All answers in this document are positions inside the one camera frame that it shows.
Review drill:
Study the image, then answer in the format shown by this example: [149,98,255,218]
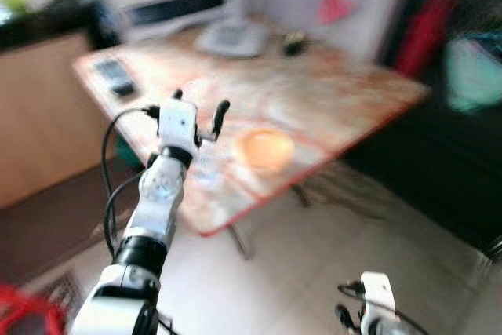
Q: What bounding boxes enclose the white microwave oven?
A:
[100,0,246,44]

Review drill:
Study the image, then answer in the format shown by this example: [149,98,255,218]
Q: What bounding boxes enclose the red wire basket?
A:
[0,282,70,335]

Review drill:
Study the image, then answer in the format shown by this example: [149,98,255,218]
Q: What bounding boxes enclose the orange bowl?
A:
[238,126,296,173]

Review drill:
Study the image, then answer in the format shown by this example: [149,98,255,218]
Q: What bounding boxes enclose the small black object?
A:
[282,32,309,58]

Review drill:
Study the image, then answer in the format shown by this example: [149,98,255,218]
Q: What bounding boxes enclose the brown wooden cabinet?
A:
[0,31,118,210]

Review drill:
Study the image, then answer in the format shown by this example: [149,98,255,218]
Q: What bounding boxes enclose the red hanging bag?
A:
[395,0,460,78]

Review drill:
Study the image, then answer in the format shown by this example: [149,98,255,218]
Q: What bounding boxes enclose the mint green hanging cloth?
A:
[446,33,502,113]

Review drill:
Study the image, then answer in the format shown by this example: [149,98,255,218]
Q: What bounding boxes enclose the grey black handheld device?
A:
[93,57,139,100]

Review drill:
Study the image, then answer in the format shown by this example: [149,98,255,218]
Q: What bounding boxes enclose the black cabinet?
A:
[345,0,502,251]

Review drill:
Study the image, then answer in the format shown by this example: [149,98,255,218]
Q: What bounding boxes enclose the marble pattern folding table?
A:
[72,23,431,261]

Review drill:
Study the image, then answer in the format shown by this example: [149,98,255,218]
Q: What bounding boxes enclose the white table fan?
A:
[184,0,271,59]

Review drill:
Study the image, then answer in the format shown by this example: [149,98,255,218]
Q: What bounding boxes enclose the chrome metal fixture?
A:
[480,235,502,264]

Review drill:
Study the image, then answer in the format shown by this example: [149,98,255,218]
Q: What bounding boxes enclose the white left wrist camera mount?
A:
[159,100,198,155]

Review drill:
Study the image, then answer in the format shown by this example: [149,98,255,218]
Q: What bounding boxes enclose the pink hanging cloth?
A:
[317,0,355,26]

